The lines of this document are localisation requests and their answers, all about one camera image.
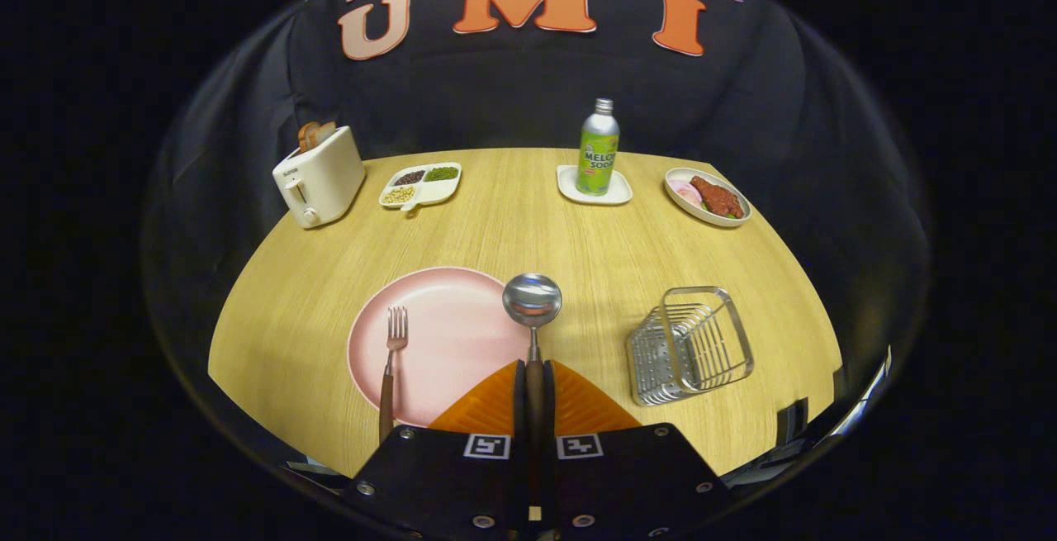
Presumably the green soda bottle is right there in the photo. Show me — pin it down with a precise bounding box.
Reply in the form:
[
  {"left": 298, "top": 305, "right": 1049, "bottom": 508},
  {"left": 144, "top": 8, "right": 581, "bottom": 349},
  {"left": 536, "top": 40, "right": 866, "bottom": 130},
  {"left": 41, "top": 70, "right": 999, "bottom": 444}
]
[{"left": 576, "top": 98, "right": 621, "bottom": 197}]

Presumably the white divided snack tray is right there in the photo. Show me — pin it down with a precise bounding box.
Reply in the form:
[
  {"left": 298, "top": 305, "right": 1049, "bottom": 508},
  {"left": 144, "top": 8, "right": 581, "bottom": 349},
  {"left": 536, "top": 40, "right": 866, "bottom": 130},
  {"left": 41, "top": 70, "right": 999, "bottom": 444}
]
[{"left": 379, "top": 163, "right": 463, "bottom": 213}]

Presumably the metal wire cutlery basket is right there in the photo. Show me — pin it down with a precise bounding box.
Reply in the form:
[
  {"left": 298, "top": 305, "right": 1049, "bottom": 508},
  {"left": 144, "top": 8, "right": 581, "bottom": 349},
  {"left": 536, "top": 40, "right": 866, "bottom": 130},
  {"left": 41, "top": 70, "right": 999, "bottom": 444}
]
[{"left": 625, "top": 286, "right": 756, "bottom": 406}]

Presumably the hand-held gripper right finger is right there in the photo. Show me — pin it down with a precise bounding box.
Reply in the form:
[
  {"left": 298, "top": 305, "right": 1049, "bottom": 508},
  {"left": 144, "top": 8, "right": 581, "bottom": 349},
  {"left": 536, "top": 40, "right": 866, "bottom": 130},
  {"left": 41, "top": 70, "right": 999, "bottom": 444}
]
[{"left": 543, "top": 359, "right": 732, "bottom": 541}]

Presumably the white toaster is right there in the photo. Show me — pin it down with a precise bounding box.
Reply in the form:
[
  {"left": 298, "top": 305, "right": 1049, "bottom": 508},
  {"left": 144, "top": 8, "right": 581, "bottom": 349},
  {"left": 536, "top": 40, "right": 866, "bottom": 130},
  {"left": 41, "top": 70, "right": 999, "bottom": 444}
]
[{"left": 272, "top": 126, "right": 367, "bottom": 230}]

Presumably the wooden handled fork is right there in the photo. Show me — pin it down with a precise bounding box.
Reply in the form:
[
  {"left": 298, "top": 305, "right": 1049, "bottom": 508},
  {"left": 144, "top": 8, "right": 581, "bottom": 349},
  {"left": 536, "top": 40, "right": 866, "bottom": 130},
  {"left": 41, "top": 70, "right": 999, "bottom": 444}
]
[{"left": 378, "top": 306, "right": 410, "bottom": 444}]

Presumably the white square coaster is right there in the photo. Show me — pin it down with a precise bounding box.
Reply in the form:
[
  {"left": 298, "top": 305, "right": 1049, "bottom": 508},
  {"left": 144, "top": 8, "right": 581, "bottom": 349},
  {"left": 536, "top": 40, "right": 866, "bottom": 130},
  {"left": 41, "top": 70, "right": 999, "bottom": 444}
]
[{"left": 556, "top": 164, "right": 634, "bottom": 206}]

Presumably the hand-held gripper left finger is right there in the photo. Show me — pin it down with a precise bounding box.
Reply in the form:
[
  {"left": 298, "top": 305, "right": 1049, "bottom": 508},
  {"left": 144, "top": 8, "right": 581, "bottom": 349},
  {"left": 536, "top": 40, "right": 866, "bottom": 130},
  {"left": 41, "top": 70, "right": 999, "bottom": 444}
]
[{"left": 343, "top": 359, "right": 529, "bottom": 541}]

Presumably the pink plate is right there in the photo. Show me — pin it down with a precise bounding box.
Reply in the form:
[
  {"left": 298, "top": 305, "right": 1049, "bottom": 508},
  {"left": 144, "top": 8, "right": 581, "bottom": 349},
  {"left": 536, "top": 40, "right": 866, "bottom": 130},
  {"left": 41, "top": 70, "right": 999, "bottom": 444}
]
[{"left": 347, "top": 267, "right": 533, "bottom": 429}]

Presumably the wooden handled spoon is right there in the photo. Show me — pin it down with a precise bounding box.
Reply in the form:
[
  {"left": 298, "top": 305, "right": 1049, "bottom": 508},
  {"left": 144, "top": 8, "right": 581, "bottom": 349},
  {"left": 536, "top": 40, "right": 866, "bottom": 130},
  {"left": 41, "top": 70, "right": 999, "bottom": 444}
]
[{"left": 502, "top": 273, "right": 563, "bottom": 525}]

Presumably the red meat piece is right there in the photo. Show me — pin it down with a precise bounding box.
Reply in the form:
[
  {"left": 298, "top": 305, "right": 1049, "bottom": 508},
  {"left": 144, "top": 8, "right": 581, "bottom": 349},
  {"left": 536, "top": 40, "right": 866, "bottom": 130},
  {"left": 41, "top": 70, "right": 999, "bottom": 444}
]
[{"left": 690, "top": 175, "right": 744, "bottom": 219}]

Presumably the white oval dish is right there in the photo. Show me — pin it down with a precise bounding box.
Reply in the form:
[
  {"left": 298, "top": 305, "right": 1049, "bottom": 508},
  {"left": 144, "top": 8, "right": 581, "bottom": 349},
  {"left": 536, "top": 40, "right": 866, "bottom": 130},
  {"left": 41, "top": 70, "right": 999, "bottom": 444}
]
[{"left": 664, "top": 167, "right": 752, "bottom": 229}]

